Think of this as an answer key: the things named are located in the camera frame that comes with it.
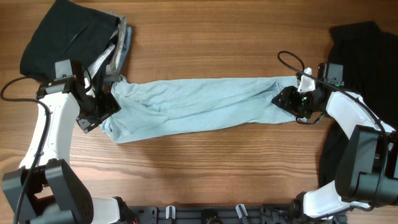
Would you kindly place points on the black folded garment top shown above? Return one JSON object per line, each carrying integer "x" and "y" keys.
{"x": 68, "y": 31}

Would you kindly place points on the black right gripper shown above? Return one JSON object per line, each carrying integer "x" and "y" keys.
{"x": 288, "y": 94}

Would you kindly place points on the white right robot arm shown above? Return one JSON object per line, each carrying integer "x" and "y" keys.
{"x": 366, "y": 173}

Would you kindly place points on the grey folded garment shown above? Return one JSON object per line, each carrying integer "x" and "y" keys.
{"x": 110, "y": 57}

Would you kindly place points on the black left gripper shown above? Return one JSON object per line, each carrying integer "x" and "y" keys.
{"x": 110, "y": 106}

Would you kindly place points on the light blue t-shirt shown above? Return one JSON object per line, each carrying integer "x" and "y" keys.
{"x": 168, "y": 107}

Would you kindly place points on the black clothes pile right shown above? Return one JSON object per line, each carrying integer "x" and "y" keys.
{"x": 369, "y": 59}

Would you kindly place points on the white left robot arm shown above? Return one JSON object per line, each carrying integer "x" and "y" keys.
{"x": 45, "y": 189}

